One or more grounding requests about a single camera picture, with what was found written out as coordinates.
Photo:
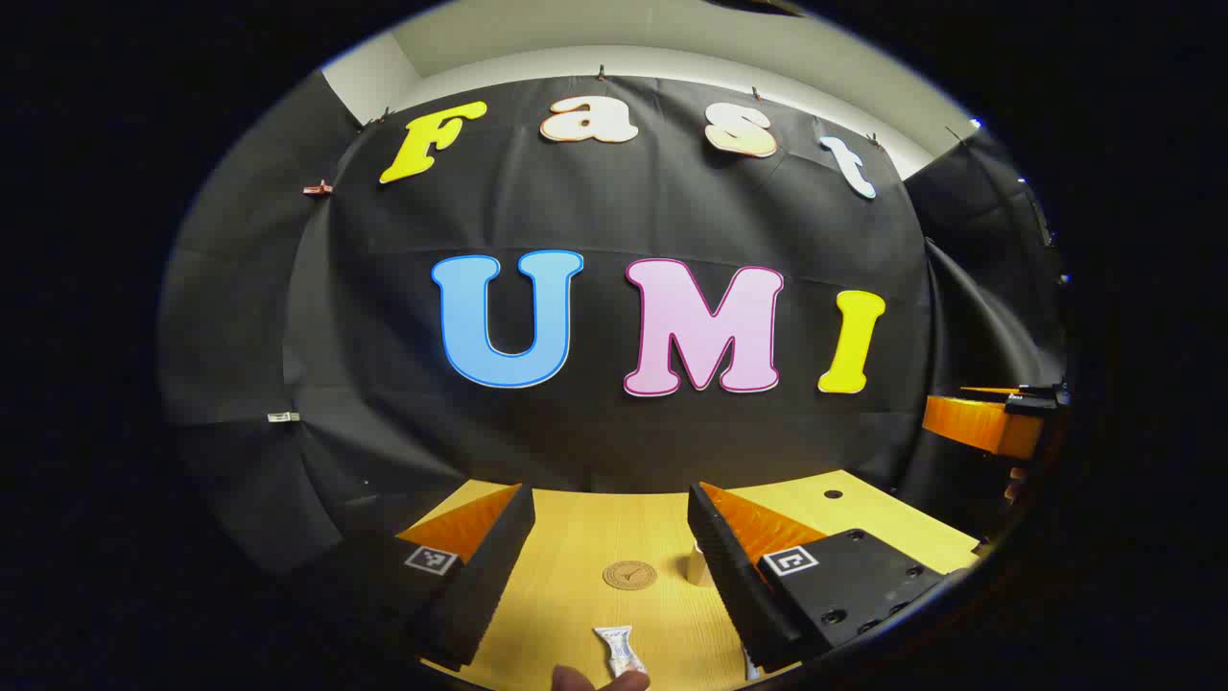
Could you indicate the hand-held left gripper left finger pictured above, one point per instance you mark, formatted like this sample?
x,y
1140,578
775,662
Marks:
x,y
494,566

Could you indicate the round brown coaster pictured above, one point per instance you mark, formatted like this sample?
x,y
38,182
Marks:
x,y
630,575

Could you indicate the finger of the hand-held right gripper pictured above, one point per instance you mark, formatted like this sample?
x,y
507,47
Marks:
x,y
979,422
1041,398

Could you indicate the beige cup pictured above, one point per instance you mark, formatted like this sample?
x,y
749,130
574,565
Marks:
x,y
698,566

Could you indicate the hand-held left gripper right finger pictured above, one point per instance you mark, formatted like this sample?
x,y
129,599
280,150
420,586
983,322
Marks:
x,y
729,576

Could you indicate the red clip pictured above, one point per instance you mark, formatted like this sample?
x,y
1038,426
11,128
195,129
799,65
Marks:
x,y
318,188

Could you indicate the black backdrop cloth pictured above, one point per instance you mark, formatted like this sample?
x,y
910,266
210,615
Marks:
x,y
595,211

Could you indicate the wooden desktop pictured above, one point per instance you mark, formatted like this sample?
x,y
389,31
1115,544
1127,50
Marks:
x,y
595,537

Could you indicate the white toothpaste tube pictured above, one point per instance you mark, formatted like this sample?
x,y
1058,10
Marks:
x,y
619,648

